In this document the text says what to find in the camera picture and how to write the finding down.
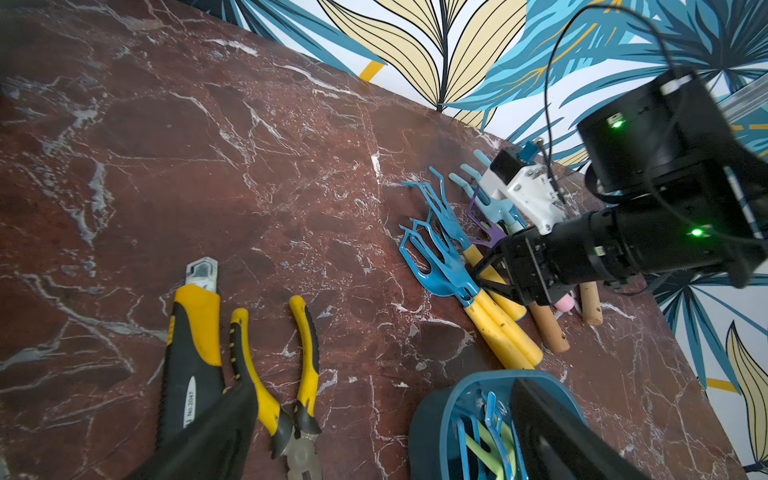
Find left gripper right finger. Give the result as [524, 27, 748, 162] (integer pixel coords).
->
[510, 379, 647, 479]

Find teal storage tray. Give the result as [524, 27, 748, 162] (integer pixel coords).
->
[408, 370, 587, 479]

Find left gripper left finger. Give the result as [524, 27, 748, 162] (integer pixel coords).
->
[128, 384, 258, 479]

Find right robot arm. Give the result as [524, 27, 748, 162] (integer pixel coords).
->
[471, 68, 767, 305]

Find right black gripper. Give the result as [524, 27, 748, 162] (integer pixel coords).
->
[473, 206, 648, 305]

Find yellow black utility knife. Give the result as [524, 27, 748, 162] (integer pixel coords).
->
[156, 257, 225, 447]

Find right aluminium corner post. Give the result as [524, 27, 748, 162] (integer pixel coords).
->
[718, 81, 767, 123]

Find yellow handled pliers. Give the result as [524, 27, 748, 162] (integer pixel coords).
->
[229, 294, 325, 480]

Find light blue fork pink handle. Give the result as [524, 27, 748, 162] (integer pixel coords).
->
[448, 164, 577, 314]

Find purple small rake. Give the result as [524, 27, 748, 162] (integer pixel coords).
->
[464, 188, 571, 355]

